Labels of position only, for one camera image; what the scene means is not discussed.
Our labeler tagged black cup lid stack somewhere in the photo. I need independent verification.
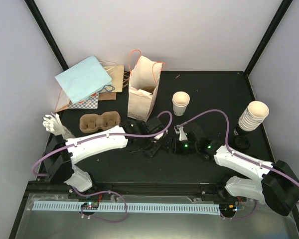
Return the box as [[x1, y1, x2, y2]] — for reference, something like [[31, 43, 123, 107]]
[[232, 135, 250, 151]]

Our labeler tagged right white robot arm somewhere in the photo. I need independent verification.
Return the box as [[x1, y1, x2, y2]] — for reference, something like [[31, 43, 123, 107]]
[[174, 122, 299, 216]]

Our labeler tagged cream bear paper bag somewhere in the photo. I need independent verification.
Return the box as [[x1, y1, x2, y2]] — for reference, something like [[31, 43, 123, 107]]
[[127, 49, 166, 121]]

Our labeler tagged brown kraft paper bag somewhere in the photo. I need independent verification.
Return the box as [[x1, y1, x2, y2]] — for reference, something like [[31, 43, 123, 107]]
[[55, 65, 125, 112]]

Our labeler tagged stack of white cups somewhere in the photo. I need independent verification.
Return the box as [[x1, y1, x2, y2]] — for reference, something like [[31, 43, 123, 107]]
[[238, 101, 270, 132]]

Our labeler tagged black paper coffee cup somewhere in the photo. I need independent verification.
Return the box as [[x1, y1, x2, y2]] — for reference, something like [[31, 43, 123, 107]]
[[159, 137, 172, 153]]

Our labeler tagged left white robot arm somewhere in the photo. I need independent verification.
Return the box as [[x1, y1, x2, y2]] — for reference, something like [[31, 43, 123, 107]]
[[44, 117, 168, 199]]

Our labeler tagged light blue cable chain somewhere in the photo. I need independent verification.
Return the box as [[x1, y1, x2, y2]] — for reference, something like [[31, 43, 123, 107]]
[[32, 200, 222, 217]]

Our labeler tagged checkered paper bag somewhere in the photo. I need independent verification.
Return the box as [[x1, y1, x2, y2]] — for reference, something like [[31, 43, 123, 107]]
[[67, 93, 99, 109]]

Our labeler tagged white plastic cutlery bunch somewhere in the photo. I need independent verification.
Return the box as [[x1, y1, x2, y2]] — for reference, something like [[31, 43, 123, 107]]
[[42, 113, 75, 139]]

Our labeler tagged light blue paper bag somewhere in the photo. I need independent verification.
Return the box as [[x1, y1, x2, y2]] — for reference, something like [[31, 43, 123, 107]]
[[55, 55, 112, 103]]

